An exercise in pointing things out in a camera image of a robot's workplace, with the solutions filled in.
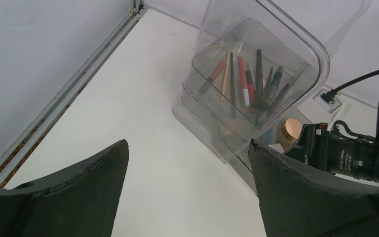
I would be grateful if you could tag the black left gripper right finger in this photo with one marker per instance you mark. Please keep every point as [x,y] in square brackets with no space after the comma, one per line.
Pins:
[297,200]

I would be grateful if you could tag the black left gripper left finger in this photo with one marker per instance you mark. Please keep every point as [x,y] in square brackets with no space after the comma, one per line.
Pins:
[80,200]

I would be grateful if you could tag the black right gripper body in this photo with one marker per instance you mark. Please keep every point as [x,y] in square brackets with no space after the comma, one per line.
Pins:
[338,150]

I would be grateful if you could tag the cream jar gold lid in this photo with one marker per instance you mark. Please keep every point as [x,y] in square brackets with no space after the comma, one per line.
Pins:
[288,133]

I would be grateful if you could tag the thin black liner brush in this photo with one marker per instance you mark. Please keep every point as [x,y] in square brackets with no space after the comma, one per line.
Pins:
[232,87]

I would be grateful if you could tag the thin black pencil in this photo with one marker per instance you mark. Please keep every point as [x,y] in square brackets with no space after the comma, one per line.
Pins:
[275,103]

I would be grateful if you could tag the red silver lip gloss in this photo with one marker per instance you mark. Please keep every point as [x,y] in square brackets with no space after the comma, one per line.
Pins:
[243,80]

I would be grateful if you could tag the wooden handle brush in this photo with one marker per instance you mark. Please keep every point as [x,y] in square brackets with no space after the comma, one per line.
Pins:
[224,86]

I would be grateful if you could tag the clear acrylic makeup organizer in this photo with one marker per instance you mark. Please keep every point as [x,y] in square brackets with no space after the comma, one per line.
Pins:
[253,63]

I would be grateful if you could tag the grey metallic stick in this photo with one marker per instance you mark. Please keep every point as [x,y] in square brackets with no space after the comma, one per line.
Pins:
[250,67]

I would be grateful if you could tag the red lip gloss tube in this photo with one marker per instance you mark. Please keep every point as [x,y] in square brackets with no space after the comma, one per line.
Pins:
[212,77]

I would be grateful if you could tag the clear liquid bottle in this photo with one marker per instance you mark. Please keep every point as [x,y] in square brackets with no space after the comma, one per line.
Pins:
[268,137]

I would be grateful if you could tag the black powder brush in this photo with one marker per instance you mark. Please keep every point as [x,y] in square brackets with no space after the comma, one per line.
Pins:
[260,102]

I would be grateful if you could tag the black brow comb brush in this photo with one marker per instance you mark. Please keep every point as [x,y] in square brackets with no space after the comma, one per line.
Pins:
[268,82]

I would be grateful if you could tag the dark concealer stick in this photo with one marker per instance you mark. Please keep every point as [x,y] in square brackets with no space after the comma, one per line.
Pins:
[275,84]

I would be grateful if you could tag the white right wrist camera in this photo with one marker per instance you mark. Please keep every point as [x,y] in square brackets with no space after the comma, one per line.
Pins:
[329,105]

